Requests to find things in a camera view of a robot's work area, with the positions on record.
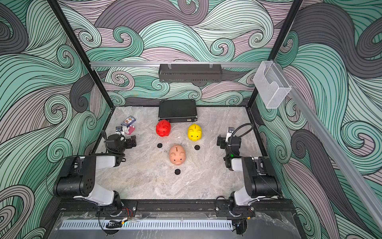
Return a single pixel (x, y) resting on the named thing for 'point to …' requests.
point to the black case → (174, 110)
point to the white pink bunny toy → (128, 130)
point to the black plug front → (177, 171)
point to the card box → (129, 120)
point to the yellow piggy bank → (195, 132)
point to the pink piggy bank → (177, 154)
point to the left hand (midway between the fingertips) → (127, 135)
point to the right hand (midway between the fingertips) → (226, 135)
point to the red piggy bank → (163, 128)
